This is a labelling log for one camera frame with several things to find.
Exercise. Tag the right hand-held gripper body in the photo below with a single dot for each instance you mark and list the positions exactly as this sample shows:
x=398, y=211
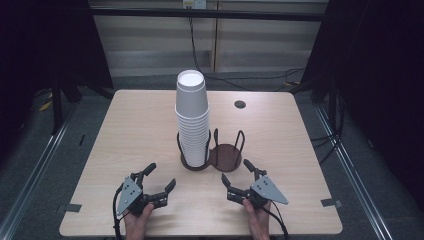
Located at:
x=268, y=191

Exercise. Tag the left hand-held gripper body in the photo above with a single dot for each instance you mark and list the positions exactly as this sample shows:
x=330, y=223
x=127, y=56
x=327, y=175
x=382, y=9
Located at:
x=130, y=195

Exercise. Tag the stack of white paper cups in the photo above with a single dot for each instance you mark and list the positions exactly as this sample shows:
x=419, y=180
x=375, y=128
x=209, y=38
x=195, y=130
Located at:
x=193, y=140

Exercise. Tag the person's left hand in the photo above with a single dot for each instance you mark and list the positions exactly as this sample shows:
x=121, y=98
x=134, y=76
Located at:
x=136, y=226

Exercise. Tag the person's right hand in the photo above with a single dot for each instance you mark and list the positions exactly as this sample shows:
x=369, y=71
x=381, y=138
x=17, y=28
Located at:
x=259, y=223

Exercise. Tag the grey tape strip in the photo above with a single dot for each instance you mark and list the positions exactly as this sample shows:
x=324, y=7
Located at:
x=70, y=208
x=331, y=202

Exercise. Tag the small black tape strip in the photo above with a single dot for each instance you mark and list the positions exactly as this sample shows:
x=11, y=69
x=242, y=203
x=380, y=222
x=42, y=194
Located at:
x=82, y=140

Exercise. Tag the black metal stand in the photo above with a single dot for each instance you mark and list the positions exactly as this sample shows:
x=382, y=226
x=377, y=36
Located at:
x=57, y=110

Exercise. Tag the yellow floor tape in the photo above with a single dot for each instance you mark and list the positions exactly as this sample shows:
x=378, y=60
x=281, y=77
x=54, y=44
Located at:
x=45, y=106

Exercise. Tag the black horizontal bar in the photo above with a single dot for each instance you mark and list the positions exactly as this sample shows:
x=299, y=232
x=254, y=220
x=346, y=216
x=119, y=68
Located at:
x=250, y=15

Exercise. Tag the dark curtain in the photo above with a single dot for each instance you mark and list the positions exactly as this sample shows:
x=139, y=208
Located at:
x=376, y=83
x=40, y=40

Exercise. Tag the metal floor rail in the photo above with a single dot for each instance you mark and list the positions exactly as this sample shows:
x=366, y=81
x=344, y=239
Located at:
x=353, y=173
x=36, y=170

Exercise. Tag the white wall socket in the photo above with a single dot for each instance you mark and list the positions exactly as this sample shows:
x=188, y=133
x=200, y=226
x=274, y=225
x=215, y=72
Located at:
x=199, y=4

